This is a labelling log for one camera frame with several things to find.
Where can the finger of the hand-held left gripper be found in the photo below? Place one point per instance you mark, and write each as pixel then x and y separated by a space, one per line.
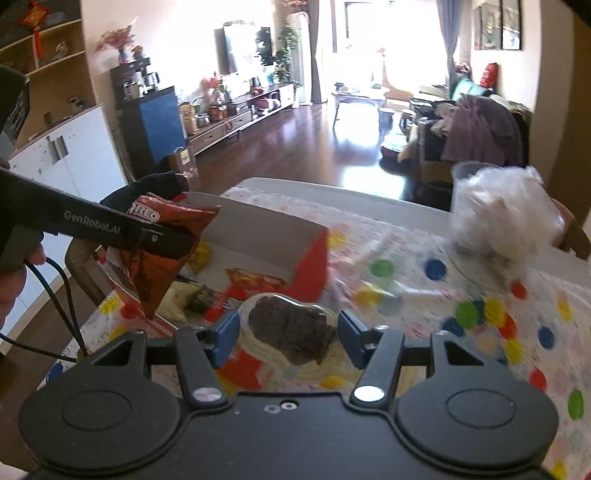
pixel 92 221

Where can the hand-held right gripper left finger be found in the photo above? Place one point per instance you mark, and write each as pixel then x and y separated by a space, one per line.
pixel 226 337

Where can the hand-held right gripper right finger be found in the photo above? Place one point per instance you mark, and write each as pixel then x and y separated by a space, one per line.
pixel 352 339

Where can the black snack packet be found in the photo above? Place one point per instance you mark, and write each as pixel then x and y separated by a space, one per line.
pixel 203 295

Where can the clear packet of dark snack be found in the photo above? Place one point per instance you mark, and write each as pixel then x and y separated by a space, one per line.
pixel 291 330

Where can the red cookie packet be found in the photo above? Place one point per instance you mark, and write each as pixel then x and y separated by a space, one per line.
pixel 152 272

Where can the white and red cardboard box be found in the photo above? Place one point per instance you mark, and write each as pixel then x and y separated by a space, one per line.
pixel 268 240

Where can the person's left hand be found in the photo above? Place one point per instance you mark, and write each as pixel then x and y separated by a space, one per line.
pixel 14 286

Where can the wooden chair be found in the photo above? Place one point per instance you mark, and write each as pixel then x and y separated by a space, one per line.
pixel 85 267

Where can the pale yellow snack packet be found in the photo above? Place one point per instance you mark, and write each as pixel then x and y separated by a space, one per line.
pixel 178 304

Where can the clear plastic wrappers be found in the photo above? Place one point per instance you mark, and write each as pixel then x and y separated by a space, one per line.
pixel 369 277

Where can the white cabinet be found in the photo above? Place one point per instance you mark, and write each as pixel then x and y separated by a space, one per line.
pixel 87 157

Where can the orange snack packet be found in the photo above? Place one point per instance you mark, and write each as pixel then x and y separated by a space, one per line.
pixel 254 278

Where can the black cloth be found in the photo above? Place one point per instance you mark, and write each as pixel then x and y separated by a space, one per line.
pixel 157 184

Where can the red hanging decoration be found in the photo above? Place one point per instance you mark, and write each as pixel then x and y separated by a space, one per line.
pixel 34 16

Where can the brown cardboard carton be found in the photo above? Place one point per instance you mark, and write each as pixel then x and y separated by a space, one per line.
pixel 182 161

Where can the dark cabinet with blue panel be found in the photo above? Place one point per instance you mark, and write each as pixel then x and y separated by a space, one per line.
pixel 157 124

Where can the polka dot tablecloth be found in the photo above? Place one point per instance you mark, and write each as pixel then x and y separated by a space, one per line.
pixel 415 240

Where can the vase with pink flowers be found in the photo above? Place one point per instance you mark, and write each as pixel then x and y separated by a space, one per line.
pixel 117 44

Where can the coffee machine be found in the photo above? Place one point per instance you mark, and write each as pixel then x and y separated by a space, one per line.
pixel 136 78

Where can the long television stand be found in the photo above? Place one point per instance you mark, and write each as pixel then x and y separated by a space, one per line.
pixel 240 117

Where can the clear plastic bag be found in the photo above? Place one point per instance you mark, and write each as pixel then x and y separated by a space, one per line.
pixel 503 217

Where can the coffee table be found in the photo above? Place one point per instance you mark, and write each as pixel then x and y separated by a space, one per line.
pixel 358 94

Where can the pile of clothes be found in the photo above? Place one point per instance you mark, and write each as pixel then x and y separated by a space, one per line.
pixel 480 127

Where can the green potted plant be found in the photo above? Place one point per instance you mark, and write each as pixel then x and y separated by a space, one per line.
pixel 286 50

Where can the white standing air conditioner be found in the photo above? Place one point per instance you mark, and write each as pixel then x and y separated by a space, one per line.
pixel 302 55

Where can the red cushion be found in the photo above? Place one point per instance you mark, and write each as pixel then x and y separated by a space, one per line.
pixel 488 74

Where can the purple curtain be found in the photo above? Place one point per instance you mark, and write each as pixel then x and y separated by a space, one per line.
pixel 448 41

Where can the wooden wall shelf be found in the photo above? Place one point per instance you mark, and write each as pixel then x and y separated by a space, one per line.
pixel 55 74

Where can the wall television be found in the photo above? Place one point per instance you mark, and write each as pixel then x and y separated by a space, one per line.
pixel 242 46

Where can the framed wall pictures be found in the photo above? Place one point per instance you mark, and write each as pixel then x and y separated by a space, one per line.
pixel 501 23

